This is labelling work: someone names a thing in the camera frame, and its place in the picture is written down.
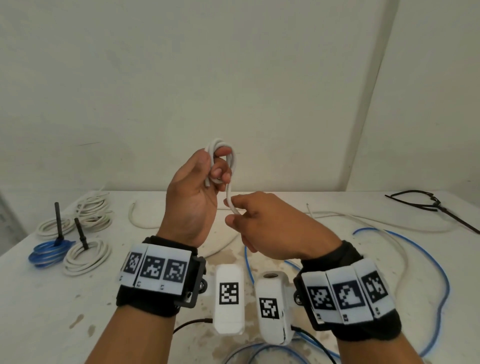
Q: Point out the black left wristband with markers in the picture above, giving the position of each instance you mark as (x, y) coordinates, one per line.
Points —
(146, 303)

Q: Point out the black wristband with markers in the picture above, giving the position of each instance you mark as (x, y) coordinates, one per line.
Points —
(378, 328)
(146, 303)

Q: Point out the person's right hand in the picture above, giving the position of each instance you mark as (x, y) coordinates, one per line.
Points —
(277, 232)

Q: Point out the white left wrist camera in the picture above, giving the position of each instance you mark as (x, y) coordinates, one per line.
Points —
(228, 318)

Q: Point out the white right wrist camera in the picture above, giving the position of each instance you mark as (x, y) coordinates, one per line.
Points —
(272, 330)

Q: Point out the person's left forearm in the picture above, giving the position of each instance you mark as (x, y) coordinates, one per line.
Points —
(127, 337)

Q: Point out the black right wristband with markers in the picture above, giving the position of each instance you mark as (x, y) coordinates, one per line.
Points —
(378, 328)

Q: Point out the person's left hand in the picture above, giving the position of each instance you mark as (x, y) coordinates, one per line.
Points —
(187, 210)

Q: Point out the grey metal shelf rack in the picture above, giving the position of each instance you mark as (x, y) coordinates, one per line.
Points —
(9, 225)

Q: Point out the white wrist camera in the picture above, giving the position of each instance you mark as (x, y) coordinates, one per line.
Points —
(228, 318)
(272, 330)

